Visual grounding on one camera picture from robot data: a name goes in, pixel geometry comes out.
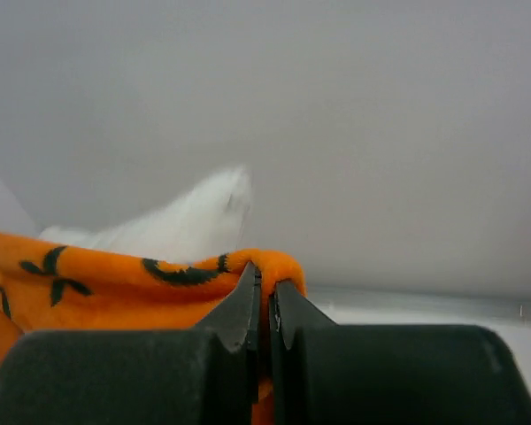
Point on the white pillow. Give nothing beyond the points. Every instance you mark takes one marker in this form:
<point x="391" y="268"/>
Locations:
<point x="203" y="222"/>

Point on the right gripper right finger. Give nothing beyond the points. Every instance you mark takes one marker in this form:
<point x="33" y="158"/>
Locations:
<point x="328" y="373"/>

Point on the orange patterned pillowcase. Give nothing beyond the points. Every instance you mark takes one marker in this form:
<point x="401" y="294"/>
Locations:
<point x="55" y="287"/>

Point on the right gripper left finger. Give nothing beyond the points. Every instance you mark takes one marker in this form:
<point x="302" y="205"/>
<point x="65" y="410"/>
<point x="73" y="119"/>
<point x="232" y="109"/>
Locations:
<point x="206" y="374"/>

